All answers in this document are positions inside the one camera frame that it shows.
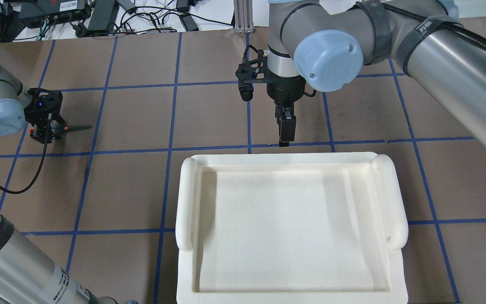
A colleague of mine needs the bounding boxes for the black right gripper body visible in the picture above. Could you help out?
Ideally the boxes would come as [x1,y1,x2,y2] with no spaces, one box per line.
[266,73,306,105]

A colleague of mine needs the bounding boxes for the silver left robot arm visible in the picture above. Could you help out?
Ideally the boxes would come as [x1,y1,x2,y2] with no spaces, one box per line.
[0,65,100,304]

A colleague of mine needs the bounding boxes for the grey orange scissors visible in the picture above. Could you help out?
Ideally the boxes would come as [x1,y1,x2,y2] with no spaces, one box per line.
[29,125,92,136]

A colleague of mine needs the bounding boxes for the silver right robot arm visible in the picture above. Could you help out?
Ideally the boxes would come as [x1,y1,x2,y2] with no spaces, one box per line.
[269,0,486,147]

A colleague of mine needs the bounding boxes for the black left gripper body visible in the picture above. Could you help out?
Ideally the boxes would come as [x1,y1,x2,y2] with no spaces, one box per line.
[24,88,64,144]

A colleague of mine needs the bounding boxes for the white foam tray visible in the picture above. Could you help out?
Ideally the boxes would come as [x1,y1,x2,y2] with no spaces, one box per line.
[175,152,409,304]

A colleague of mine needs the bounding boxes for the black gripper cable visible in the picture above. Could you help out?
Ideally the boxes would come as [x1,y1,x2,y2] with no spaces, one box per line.
[0,108,54,195]

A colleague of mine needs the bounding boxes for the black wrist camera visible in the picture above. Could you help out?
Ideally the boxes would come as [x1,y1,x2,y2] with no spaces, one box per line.
[235,44,267,102]

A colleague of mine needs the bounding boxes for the black power adapter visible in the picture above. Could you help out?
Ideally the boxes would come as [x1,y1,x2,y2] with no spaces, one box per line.
[86,0,119,36]

